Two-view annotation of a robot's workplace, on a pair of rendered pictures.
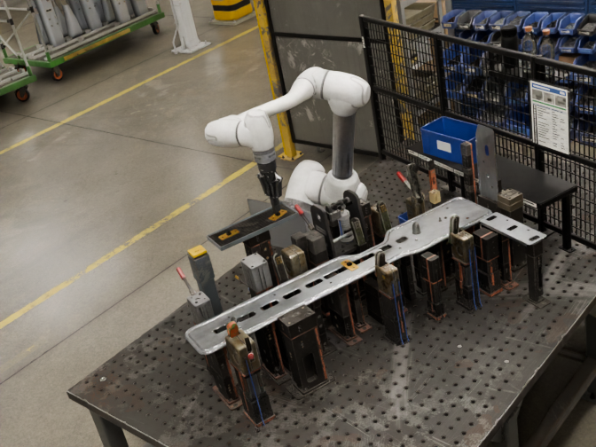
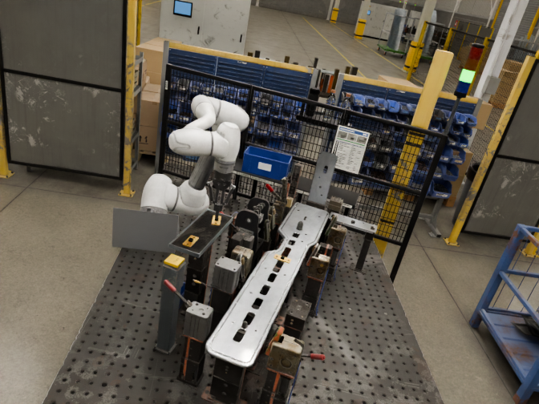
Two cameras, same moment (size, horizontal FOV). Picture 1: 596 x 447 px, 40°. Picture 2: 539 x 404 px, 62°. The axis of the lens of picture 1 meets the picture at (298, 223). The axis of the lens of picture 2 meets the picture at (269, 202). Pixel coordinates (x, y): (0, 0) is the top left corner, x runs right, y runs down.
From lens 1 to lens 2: 2.28 m
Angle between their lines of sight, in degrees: 46
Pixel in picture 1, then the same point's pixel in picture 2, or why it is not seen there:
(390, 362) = (321, 331)
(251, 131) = (229, 142)
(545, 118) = (345, 150)
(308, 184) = (167, 194)
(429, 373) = (354, 333)
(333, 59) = (66, 98)
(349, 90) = (241, 117)
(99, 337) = not seen: outside the picture
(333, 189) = (191, 198)
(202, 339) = (232, 351)
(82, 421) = not seen: outside the picture
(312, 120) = (34, 145)
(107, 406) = not seen: outside the picture
